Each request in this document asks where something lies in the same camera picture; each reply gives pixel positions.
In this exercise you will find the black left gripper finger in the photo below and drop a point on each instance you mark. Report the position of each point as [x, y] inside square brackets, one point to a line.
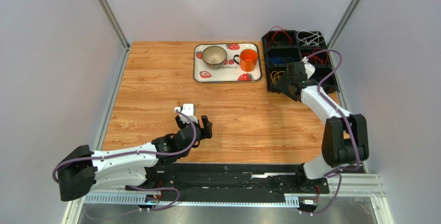
[207, 127]
[179, 122]

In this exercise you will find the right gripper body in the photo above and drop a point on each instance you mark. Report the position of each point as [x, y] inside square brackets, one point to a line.
[292, 80]

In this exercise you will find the orange mug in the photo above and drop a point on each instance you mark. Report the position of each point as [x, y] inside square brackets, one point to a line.
[247, 60]

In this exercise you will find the aluminium frame post left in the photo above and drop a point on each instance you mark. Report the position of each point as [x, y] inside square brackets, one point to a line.
[114, 23]

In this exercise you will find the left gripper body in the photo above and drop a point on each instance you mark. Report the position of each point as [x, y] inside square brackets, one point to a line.
[197, 125]

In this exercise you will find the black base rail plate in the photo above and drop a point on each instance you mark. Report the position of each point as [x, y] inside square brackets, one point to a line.
[229, 183]

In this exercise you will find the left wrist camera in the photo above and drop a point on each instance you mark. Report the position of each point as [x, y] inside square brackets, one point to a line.
[187, 113]

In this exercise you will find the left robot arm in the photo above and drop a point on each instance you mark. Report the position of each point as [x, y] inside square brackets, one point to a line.
[84, 170]

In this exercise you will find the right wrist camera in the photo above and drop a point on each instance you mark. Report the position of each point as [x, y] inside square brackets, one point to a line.
[309, 68]

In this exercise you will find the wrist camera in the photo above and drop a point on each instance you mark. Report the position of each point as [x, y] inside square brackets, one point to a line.
[187, 113]
[309, 68]

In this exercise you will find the white strawberry tray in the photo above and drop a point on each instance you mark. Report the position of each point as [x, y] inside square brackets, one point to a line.
[230, 71]

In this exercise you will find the beige ceramic bowl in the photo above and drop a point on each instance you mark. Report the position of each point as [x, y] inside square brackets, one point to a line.
[214, 56]

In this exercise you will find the aluminium frame post right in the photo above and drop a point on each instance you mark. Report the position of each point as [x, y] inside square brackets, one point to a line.
[350, 10]

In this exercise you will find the aluminium frame post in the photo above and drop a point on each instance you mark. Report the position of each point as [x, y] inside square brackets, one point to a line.
[114, 23]
[350, 10]

